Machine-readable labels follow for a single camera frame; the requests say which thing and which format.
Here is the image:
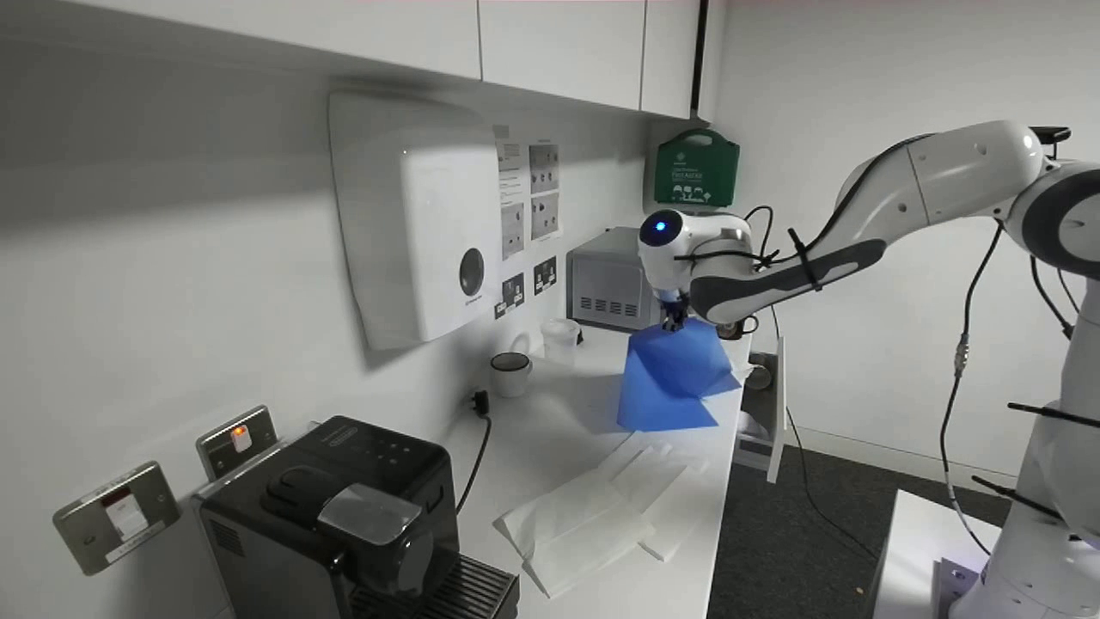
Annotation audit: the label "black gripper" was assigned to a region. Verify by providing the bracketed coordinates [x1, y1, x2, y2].
[653, 289, 695, 337]

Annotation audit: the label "blue cloth towel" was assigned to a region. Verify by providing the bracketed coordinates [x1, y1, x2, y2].
[611, 315, 741, 437]

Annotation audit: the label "white paper towel dispenser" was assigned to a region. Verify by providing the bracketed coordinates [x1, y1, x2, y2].
[328, 93, 505, 372]

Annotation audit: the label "silver microwave oven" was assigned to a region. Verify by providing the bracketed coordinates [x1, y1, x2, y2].
[565, 225, 670, 337]

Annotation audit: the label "green first aid box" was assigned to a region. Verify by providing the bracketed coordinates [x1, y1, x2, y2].
[650, 129, 741, 212]

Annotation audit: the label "small pale cup dark rim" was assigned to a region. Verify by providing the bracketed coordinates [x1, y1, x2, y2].
[484, 347, 537, 401]

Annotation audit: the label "black vertical pipe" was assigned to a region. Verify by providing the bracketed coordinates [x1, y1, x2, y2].
[685, 0, 710, 125]

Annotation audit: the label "white robot mounting table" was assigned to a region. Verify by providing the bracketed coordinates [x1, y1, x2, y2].
[872, 488, 1035, 619]

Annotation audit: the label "thin black stand rod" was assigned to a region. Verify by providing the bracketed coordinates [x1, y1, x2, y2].
[1007, 397, 1100, 430]
[969, 470, 1066, 522]

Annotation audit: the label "black coffee machine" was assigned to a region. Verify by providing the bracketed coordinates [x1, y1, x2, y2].
[199, 412, 521, 619]

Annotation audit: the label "small steel wall socket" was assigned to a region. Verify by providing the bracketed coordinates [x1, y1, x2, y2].
[530, 252, 565, 298]
[492, 271, 530, 323]

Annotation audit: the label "printed paper wall notice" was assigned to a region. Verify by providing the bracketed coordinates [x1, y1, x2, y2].
[495, 142, 525, 206]
[525, 142, 561, 197]
[525, 189, 565, 241]
[498, 198, 530, 261]

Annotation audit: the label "thin black floor cable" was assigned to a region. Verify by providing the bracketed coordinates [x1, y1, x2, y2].
[767, 306, 875, 558]

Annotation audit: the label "black coffee machine power cable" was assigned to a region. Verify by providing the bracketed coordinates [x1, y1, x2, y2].
[453, 389, 498, 518]

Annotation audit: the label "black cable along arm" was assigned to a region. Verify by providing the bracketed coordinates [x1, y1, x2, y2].
[936, 220, 1012, 562]

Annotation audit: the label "white wall cabinets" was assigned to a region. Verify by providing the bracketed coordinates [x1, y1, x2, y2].
[64, 0, 732, 125]

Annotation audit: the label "steel wall socket plate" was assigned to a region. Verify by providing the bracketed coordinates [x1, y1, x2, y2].
[192, 401, 281, 484]
[49, 456, 186, 577]

